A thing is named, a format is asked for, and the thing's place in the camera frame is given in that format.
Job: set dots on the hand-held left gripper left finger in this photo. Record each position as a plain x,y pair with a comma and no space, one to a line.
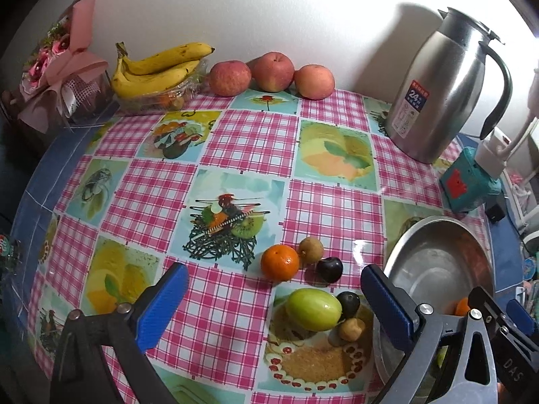
162,303

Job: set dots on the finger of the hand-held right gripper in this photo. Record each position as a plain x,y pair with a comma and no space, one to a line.
484,301
518,315

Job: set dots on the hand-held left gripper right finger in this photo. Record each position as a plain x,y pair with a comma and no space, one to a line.
385,303

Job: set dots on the orange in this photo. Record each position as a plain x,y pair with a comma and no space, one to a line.
280,263
462,306

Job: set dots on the dark plum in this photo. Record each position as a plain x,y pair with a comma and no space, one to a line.
329,269
348,305

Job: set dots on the small brown fruit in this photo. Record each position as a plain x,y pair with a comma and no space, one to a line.
353,329
311,249

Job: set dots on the stainless steel basin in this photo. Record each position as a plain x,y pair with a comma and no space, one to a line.
433,256

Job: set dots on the small black adapter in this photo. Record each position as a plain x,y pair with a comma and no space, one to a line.
495,213

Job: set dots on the teal box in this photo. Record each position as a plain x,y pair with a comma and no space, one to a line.
463,181

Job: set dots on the white plug adapter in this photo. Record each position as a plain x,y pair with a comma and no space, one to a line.
490,151

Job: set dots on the glass mug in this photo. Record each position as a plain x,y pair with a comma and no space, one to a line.
6,246

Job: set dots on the pink checkered fruit-print tablecloth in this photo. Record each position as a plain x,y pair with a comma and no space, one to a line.
248,134

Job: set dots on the small tangerine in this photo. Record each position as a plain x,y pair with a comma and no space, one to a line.
164,100

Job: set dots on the clear plastic fruit container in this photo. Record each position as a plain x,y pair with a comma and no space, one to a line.
185,92

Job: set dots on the stainless steel thermos jug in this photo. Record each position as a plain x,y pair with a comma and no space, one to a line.
433,92

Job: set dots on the red apple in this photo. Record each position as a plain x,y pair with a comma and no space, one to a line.
230,78
273,71
314,82

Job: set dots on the yellow banana bunch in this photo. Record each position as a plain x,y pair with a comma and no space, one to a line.
160,63

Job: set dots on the pink flower bouquet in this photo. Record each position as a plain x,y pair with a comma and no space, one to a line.
63,71

